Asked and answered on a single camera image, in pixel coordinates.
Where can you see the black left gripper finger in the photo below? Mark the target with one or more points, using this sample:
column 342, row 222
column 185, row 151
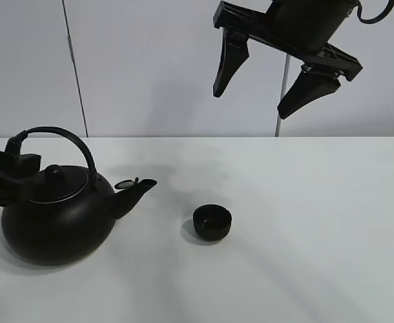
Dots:
column 17, row 167

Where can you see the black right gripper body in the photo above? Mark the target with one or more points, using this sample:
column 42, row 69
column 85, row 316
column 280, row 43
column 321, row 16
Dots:
column 299, row 28

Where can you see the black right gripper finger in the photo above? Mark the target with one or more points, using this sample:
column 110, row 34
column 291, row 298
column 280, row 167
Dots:
column 308, row 87
column 234, row 52

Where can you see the black round teapot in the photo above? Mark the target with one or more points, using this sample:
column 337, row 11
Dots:
column 68, row 211

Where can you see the small black teacup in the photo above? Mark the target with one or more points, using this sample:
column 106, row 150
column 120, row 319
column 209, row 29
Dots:
column 212, row 222

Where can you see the thin metal rod right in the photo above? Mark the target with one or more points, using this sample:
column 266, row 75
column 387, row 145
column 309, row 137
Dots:
column 283, row 92

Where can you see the thin metal rod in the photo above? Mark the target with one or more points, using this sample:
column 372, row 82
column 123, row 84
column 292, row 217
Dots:
column 283, row 92
column 74, row 66

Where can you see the thin metal rod left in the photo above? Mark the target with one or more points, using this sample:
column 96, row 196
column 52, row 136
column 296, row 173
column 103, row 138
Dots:
column 74, row 66

